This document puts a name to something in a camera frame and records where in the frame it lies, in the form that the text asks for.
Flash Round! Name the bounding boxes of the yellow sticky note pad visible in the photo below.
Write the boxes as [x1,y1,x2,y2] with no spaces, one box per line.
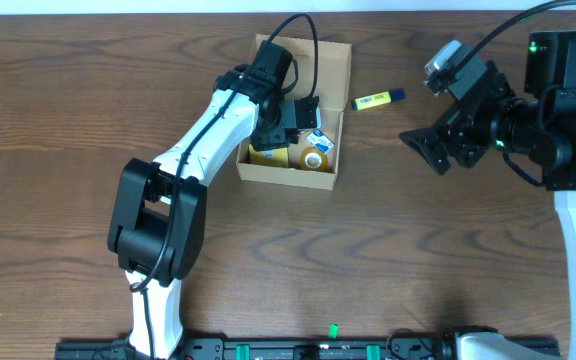
[249,145,289,168]

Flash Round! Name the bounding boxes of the yellow tape roll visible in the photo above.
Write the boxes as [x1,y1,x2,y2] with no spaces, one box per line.
[300,147,328,172]

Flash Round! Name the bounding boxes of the yellow highlighter with blue cap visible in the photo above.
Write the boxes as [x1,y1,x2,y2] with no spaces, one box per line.
[351,88,406,111]

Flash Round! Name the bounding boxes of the small white blue eraser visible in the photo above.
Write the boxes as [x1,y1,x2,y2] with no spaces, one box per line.
[307,129,334,155]

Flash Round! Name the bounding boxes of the cardboard box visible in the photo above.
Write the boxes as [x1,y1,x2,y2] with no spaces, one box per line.
[236,37,351,190]

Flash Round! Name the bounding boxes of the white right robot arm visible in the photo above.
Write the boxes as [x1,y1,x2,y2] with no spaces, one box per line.
[400,30,576,359]

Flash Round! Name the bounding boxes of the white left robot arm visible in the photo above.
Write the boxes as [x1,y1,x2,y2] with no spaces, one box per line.
[107,40,294,359]

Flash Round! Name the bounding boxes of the small green clip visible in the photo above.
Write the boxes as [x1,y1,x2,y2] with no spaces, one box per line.
[328,323,339,340]

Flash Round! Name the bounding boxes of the black mounting rail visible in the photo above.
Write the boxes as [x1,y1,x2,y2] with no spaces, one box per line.
[54,326,561,360]

